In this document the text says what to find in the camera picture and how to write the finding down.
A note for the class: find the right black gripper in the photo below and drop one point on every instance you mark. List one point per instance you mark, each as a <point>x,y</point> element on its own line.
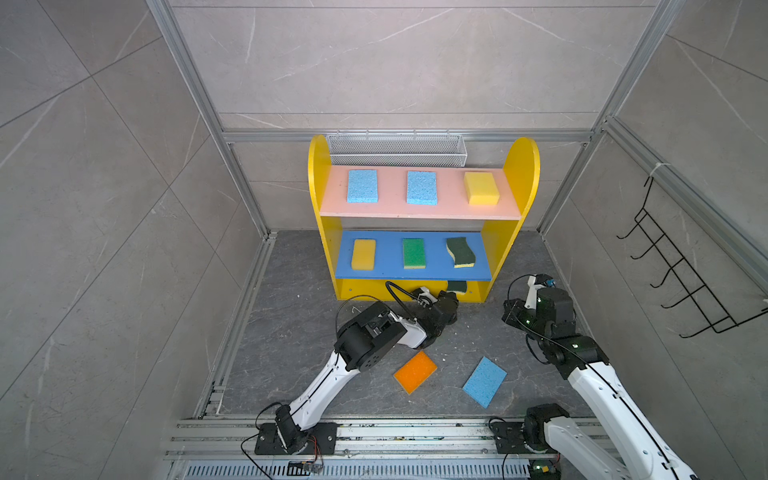
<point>513,307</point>

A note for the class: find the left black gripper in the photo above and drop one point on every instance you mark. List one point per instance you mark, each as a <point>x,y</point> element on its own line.
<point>449,295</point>

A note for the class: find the dark green sponge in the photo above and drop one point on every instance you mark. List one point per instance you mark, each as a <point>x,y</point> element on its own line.
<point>457,287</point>
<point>460,252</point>

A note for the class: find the bright green sponge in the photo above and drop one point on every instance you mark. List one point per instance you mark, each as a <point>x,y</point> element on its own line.
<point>414,255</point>

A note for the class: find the blue sponge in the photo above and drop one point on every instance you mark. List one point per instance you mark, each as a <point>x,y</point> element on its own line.
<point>422,188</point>
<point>484,382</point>
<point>362,186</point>

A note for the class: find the yellow sponge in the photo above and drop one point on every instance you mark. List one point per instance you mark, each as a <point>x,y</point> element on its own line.
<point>481,189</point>
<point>363,255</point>

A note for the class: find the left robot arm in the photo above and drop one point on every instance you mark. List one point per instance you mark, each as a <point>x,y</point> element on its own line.
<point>360,344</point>

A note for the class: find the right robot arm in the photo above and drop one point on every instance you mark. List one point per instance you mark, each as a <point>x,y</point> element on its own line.
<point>579,360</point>

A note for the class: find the yellow shelf pink blue boards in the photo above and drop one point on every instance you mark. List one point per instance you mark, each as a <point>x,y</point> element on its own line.
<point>442,228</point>

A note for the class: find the orange sponge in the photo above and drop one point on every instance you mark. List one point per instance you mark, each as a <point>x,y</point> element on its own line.
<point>415,372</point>

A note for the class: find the metal mesh basket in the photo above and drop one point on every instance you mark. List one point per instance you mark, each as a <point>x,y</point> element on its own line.
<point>398,150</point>

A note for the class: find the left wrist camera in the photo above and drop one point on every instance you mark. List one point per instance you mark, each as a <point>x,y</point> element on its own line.
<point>424,297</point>

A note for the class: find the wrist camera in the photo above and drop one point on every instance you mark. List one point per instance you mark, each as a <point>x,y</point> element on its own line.
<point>535,283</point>
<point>424,297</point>

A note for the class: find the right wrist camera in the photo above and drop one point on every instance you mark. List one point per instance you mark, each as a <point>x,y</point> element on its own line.
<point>535,283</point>

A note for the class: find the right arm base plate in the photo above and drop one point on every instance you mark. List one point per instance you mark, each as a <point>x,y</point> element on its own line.
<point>509,436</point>

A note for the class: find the aluminium mounting rail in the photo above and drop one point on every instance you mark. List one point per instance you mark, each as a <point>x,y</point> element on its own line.
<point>448,448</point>

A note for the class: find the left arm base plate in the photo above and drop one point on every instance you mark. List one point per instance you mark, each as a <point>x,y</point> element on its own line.
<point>320,440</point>

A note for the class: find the black wire hook rack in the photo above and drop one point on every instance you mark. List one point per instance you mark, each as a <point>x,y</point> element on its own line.
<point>716,316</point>

